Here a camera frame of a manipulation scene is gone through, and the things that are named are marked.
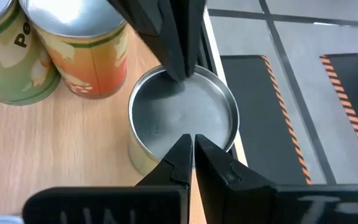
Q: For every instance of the yellow green can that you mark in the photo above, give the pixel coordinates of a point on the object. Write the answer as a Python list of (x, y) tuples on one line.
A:
[(182, 118)]

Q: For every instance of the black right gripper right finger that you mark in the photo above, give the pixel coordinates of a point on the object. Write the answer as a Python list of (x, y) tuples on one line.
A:
[(228, 193)]

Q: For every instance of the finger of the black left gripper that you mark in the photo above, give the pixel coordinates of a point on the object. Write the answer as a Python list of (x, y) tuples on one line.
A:
[(154, 25), (186, 28)]

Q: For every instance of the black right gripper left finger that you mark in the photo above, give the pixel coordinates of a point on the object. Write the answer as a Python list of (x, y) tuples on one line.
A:
[(172, 171)]

